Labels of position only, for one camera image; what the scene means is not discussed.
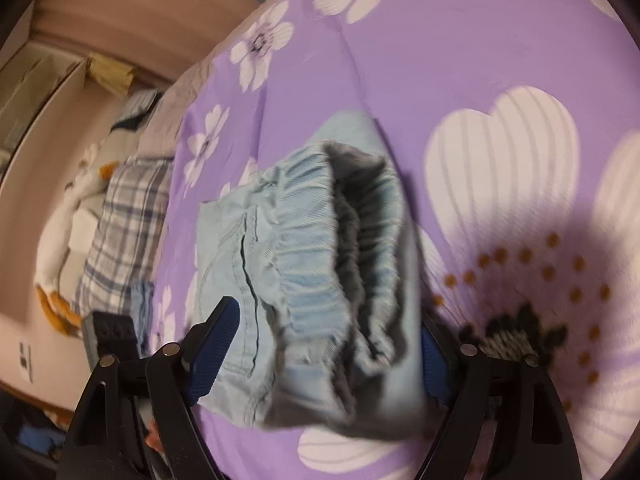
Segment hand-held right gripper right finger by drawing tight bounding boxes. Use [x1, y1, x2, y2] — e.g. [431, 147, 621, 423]
[415, 319, 584, 480]

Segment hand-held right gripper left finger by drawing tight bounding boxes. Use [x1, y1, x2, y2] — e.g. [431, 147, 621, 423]
[57, 296, 241, 480]

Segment light blue pants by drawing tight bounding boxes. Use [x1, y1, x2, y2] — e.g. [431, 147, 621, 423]
[192, 110, 442, 434]

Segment blue folded cloth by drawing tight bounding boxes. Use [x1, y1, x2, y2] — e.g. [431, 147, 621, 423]
[130, 280, 156, 357]

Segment dark grey object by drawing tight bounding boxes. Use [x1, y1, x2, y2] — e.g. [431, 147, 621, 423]
[81, 310, 140, 363]

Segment plaid pillow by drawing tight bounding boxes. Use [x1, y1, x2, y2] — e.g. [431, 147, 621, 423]
[71, 155, 174, 332]

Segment white goose plush toy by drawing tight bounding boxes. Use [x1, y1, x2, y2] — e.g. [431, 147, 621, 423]
[34, 144, 122, 335]

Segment beige bed sheet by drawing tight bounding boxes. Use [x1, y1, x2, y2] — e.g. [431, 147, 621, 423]
[142, 56, 237, 162]

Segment striped blue cloth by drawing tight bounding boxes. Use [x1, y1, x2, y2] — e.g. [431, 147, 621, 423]
[111, 89, 167, 132]

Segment cardboard box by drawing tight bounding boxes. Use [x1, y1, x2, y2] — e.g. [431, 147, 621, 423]
[0, 42, 92, 163]

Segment purple floral blanket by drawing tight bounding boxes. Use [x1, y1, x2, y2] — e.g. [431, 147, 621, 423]
[149, 0, 640, 480]

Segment white wall socket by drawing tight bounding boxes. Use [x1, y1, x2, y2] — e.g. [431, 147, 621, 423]
[19, 341, 34, 384]

